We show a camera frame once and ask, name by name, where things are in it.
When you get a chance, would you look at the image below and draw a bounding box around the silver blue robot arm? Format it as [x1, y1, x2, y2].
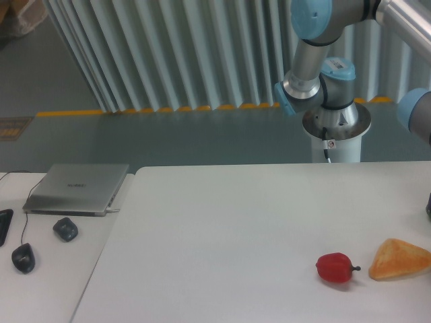
[275, 1, 430, 143]

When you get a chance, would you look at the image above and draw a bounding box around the red toy pepper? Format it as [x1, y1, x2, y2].
[315, 252, 361, 283]

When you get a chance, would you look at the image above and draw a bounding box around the green toy pepper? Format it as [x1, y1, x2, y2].
[426, 194, 431, 219]

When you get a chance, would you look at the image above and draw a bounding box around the silver usb dongle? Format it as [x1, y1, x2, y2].
[106, 208, 120, 214]

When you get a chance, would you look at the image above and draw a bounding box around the white folding partition screen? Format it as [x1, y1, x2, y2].
[45, 1, 430, 112]

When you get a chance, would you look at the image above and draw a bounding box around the silver closed laptop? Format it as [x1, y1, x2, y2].
[23, 164, 129, 217]

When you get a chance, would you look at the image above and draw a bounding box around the orange toy bread slice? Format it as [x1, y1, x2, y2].
[368, 238, 430, 281]

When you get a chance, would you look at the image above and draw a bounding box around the black keyboard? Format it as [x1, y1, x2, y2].
[0, 209, 13, 247]

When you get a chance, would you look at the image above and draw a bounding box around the brown cardboard box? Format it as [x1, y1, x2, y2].
[1, 0, 48, 39]

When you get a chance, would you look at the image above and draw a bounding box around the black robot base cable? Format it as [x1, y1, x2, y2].
[321, 126, 333, 164]

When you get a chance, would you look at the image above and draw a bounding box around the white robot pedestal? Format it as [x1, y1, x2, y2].
[302, 102, 371, 163]

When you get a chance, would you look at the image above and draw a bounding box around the black wireless mouse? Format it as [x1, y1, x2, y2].
[53, 217, 79, 242]

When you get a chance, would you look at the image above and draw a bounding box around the black mouse cable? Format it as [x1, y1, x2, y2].
[0, 170, 48, 246]

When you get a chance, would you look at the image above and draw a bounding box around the black wired mouse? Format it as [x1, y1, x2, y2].
[11, 243, 36, 274]

